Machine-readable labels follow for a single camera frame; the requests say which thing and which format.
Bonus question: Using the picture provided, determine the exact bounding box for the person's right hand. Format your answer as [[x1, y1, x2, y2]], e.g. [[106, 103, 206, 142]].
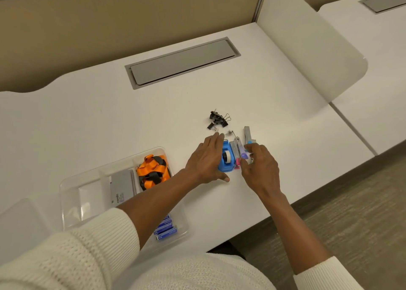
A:
[[239, 143, 284, 202]]

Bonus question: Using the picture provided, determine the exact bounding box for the transparent lid with red dot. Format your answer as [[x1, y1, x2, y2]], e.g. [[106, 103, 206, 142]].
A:
[[0, 197, 53, 265]]

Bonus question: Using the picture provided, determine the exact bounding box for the grey card packet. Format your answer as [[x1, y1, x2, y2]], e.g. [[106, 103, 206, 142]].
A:
[[109, 169, 137, 208]]

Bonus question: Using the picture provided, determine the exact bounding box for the grey table cable hatch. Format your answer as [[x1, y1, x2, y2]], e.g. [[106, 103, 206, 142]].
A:
[[124, 36, 241, 90]]

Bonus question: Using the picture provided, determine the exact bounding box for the white knit sweater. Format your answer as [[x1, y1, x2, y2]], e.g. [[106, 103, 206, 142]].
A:
[[112, 252, 277, 290]]

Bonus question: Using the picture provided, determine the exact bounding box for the clear plastic organizer tray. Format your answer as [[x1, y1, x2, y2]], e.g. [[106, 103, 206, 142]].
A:
[[59, 146, 190, 252]]

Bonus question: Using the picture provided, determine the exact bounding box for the blue-tipped mini stapler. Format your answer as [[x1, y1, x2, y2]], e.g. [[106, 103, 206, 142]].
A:
[[243, 125, 257, 145]]

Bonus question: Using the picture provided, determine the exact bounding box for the white table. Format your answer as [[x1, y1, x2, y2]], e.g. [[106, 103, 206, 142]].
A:
[[0, 21, 376, 268]]

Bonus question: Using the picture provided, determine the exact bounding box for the person's left hand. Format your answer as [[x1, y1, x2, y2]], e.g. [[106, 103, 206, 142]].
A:
[[185, 132, 230, 186]]

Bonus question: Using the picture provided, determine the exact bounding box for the grey neighbouring cable hatch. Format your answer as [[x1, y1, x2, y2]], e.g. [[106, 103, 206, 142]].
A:
[[358, 0, 406, 15]]

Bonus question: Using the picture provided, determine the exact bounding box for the blue tape dispenser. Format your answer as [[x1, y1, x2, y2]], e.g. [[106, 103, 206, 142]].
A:
[[217, 139, 237, 173]]

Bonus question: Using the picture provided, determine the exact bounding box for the grey metal partition post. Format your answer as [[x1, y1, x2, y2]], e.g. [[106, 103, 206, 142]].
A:
[[252, 0, 270, 23]]

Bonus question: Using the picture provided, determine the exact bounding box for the person's right forearm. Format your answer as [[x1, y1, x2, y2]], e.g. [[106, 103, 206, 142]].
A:
[[258, 192, 365, 290]]

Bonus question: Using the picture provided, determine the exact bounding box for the orange and black lanyard bundle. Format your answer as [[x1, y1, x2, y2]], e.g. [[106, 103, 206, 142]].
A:
[[136, 154, 172, 191]]

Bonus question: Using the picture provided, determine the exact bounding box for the purple-tipped mini stapler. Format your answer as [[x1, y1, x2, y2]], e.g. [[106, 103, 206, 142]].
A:
[[234, 136, 249, 160]]

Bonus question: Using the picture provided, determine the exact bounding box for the white neighbouring desk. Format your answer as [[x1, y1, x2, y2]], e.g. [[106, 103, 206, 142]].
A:
[[318, 0, 406, 155]]

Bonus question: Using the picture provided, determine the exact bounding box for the person's left forearm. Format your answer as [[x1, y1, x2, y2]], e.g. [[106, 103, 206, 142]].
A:
[[0, 169, 199, 290]]

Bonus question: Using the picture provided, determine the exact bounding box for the white rounded desk divider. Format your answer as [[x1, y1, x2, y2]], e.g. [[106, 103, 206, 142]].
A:
[[256, 0, 368, 103]]

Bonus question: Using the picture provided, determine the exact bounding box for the pink-tipped mini stapler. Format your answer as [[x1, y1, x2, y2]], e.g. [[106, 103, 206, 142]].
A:
[[229, 140, 241, 170]]

